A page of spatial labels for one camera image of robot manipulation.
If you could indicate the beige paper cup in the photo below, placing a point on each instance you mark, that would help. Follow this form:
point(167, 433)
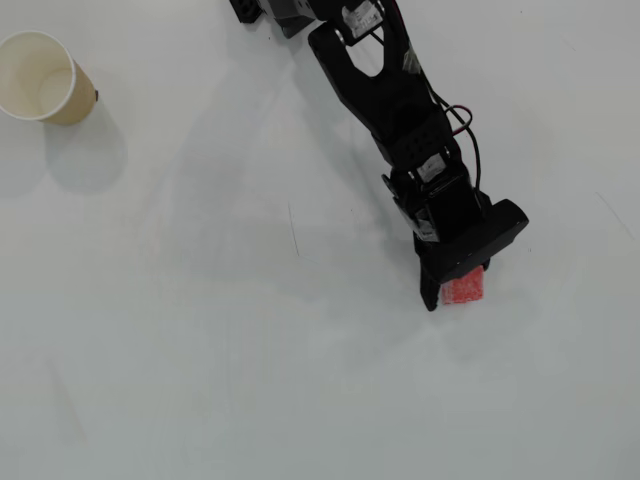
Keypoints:
point(35, 75)

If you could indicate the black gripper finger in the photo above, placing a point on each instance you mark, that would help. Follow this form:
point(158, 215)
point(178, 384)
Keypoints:
point(430, 285)
point(486, 263)

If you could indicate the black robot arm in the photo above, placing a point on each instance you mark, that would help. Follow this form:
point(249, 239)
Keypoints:
point(380, 85)

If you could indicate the red foam cube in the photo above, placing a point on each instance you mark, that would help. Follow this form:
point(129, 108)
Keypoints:
point(465, 290)

